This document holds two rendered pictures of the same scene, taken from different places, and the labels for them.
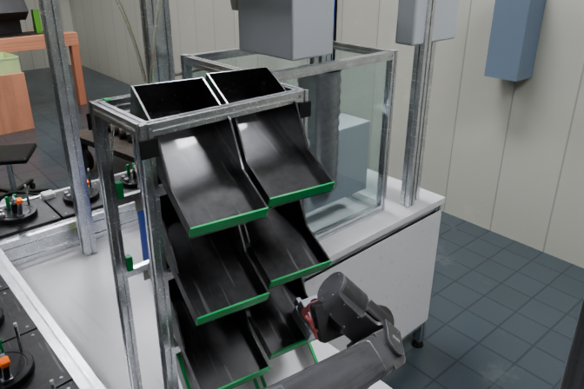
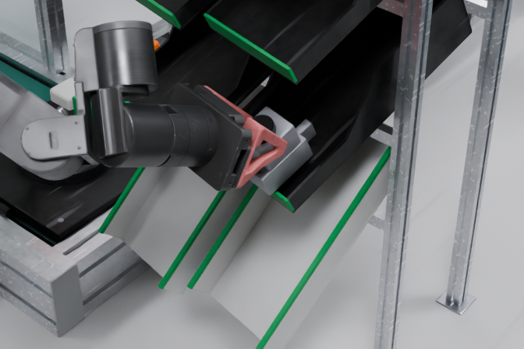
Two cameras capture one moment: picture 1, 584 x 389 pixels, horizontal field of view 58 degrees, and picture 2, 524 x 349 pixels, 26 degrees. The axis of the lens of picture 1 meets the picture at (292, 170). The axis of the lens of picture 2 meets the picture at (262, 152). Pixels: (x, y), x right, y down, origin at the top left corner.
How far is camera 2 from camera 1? 118 cm
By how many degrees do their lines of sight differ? 71
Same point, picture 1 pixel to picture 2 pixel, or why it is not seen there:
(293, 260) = (282, 32)
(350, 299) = (95, 54)
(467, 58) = not seen: outside the picture
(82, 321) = not seen: hidden behind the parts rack
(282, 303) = (324, 125)
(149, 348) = (453, 159)
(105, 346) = (438, 111)
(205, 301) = not seen: outside the picture
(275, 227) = not seen: outside the picture
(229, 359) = not seen: hidden behind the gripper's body
